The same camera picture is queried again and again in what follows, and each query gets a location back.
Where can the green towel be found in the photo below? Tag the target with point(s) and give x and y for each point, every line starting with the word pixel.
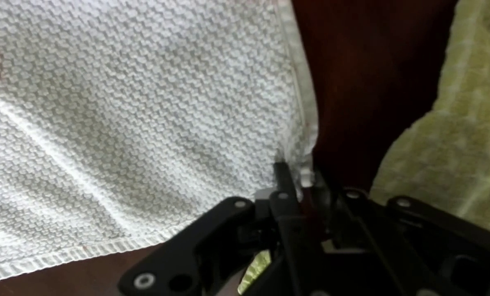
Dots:
pixel 463 138

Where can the white paper sheets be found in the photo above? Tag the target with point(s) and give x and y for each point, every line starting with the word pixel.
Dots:
pixel 118 110

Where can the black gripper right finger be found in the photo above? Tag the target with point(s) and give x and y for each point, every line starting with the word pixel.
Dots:
pixel 409 248

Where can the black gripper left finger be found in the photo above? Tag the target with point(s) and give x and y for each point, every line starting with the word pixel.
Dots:
pixel 200 248

